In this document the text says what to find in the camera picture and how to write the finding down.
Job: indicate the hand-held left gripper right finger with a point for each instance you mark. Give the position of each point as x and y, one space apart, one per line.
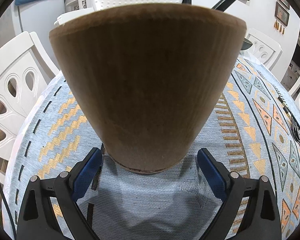
212 175

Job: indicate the wooden utensil holder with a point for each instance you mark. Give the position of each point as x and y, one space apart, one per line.
145 80

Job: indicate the white refrigerator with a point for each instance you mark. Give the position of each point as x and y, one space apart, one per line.
40 17

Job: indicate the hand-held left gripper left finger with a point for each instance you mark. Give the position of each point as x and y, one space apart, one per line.
88 175

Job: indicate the orange hanging tassels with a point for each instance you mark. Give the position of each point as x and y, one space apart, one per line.
280 27

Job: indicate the green bowl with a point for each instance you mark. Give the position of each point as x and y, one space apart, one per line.
246 44

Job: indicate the white storage shelf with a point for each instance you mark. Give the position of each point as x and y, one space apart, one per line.
293 76

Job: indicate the blue patterned table mat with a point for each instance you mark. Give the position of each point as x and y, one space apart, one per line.
145 205

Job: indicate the small framed wall picture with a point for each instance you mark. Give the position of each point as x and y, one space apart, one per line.
282 15
283 0

